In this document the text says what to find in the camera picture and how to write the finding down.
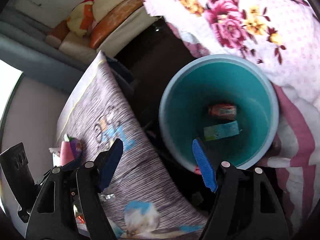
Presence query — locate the teal plastic trash bin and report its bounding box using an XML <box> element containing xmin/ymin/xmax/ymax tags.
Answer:
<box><xmin>159</xmin><ymin>55</ymin><xmax>279</xmax><ymax>173</ymax></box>

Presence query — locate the white sofa with cushions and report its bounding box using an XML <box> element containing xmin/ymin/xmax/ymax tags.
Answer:
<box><xmin>13</xmin><ymin>0</ymin><xmax>157</xmax><ymax>64</ymax></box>

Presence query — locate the blue green milk carton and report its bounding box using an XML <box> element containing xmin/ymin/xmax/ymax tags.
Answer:
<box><xmin>203</xmin><ymin>121</ymin><xmax>242</xmax><ymax>141</ymax></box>

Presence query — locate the purple wood-print tablecloth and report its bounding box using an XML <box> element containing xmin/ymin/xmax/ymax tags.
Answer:
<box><xmin>56</xmin><ymin>52</ymin><xmax>207</xmax><ymax>239</ymax></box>

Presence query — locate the orange leather seat cushion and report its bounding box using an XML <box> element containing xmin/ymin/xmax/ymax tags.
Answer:
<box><xmin>89</xmin><ymin>0</ymin><xmax>143</xmax><ymax>49</ymax></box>

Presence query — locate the red cola can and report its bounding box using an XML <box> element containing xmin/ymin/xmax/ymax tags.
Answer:
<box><xmin>208</xmin><ymin>103</ymin><xmax>237</xmax><ymax>120</ymax></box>

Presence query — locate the floral pink bed quilt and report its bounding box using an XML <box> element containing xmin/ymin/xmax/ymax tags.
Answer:
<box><xmin>142</xmin><ymin>0</ymin><xmax>319</xmax><ymax>232</ymax></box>

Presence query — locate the pink paper cup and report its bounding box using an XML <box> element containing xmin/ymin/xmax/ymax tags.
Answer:
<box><xmin>60</xmin><ymin>141</ymin><xmax>74</xmax><ymax>166</ymax></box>

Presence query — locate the white orange throw pillow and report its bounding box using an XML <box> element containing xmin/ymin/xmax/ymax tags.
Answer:
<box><xmin>66</xmin><ymin>0</ymin><xmax>125</xmax><ymax>37</ymax></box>

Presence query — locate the purple candy wrapper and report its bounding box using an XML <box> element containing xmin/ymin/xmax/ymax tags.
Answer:
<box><xmin>69</xmin><ymin>137</ymin><xmax>82</xmax><ymax>159</ymax></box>

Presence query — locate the white tissue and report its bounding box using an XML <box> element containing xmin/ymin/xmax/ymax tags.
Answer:
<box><xmin>99</xmin><ymin>193</ymin><xmax>116</xmax><ymax>202</ymax></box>

